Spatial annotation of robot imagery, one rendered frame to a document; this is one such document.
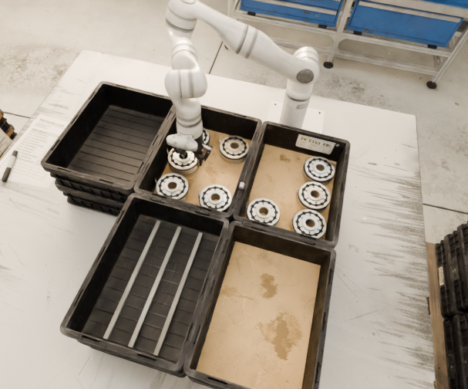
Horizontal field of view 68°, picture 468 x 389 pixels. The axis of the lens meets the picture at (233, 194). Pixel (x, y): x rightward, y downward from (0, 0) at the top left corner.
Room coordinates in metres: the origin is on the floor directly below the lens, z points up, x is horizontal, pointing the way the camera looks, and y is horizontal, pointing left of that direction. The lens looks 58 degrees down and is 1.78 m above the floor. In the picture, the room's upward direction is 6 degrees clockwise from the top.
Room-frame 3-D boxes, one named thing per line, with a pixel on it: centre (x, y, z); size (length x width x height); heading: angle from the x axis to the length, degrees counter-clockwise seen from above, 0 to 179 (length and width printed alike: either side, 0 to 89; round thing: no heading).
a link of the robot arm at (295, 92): (0.99, -0.19, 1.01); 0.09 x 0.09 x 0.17; 87
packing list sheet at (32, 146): (0.80, 0.76, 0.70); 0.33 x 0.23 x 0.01; 172
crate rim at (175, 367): (0.29, 0.19, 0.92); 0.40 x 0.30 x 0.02; 169
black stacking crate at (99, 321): (0.29, 0.19, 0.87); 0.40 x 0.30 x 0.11; 169
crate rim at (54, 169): (0.74, 0.40, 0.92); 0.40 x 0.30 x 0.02; 169
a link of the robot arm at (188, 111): (0.68, 0.16, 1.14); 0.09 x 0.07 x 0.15; 102
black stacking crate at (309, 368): (0.23, -0.11, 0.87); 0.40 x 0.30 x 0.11; 169
